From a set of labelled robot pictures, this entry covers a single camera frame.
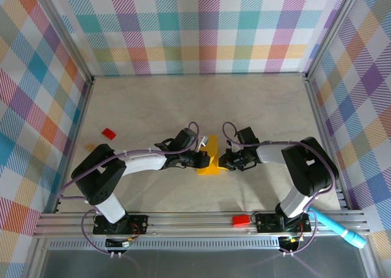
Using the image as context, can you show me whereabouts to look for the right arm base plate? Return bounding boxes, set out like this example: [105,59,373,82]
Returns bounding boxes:
[255,213,312,233]

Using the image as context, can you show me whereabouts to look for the thin aluminium table rail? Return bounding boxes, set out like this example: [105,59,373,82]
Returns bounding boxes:
[91,72,308,78]

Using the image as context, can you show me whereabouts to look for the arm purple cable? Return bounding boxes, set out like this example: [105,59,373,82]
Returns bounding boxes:
[222,121,340,257]
[57,121,202,257]

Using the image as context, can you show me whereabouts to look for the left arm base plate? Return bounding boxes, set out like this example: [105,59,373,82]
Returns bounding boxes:
[93,214,150,236]

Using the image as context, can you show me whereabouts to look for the aluminium corner post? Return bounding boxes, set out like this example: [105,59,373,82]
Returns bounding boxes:
[304,0,365,81]
[30,0,95,81]

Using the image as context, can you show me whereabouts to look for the grey metal sheet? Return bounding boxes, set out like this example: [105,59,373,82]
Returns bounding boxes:
[39,249,369,278]

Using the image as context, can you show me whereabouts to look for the checked fabric panel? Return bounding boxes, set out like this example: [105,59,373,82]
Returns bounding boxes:
[308,0,391,278]
[0,0,92,278]
[48,0,349,76]

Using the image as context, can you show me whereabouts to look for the wide aluminium base rail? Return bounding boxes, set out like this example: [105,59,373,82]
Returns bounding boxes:
[33,210,372,239]

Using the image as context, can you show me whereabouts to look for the light blue cylinder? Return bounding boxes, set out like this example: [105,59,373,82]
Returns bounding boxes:
[307,207,367,248]

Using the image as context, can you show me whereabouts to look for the slotted grey cable duct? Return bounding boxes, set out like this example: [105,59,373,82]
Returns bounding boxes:
[45,240,372,251]

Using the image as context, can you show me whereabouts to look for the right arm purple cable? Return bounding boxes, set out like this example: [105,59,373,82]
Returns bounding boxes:
[222,121,340,257]

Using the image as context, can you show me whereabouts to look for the red rectangular block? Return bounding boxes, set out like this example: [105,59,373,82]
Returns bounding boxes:
[232,215,252,228]

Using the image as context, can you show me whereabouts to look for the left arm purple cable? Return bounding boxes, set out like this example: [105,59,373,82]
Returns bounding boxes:
[57,121,202,257]

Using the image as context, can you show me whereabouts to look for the aluminium side rail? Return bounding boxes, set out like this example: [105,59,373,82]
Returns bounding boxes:
[54,78,96,214]
[305,78,349,212]

